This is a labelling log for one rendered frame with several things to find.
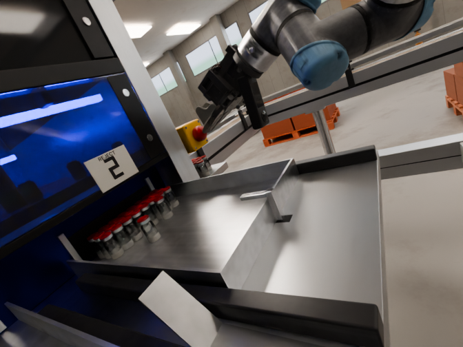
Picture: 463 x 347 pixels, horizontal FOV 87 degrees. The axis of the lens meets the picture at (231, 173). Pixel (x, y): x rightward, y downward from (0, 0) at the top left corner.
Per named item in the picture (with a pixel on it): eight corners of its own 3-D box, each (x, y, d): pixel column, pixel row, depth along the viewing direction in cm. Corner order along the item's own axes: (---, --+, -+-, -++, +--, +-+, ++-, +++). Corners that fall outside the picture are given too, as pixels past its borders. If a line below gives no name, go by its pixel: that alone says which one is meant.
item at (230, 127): (184, 199, 71) (158, 149, 66) (150, 204, 79) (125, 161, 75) (264, 126, 124) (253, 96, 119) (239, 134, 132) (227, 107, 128)
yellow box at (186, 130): (176, 158, 67) (163, 133, 65) (191, 148, 73) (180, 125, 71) (196, 151, 63) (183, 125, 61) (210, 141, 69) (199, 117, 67)
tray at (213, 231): (77, 276, 43) (65, 261, 42) (172, 197, 63) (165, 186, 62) (235, 300, 23) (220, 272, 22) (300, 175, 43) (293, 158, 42)
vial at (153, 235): (147, 244, 43) (134, 224, 42) (156, 235, 45) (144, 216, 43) (155, 243, 42) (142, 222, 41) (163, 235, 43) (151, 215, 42)
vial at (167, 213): (161, 220, 51) (151, 202, 49) (168, 214, 52) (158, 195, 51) (169, 219, 49) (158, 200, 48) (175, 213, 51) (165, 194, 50)
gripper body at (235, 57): (212, 85, 61) (241, 42, 53) (236, 109, 61) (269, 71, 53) (195, 90, 55) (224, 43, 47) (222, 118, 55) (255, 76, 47)
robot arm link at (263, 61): (283, 55, 50) (270, 58, 44) (269, 72, 53) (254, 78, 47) (258, 28, 50) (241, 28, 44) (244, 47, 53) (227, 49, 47)
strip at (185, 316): (170, 347, 22) (136, 298, 20) (190, 316, 24) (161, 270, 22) (338, 408, 13) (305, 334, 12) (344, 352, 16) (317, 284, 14)
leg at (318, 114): (347, 242, 137) (304, 112, 115) (348, 232, 144) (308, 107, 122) (365, 242, 132) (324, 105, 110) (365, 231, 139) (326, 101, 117)
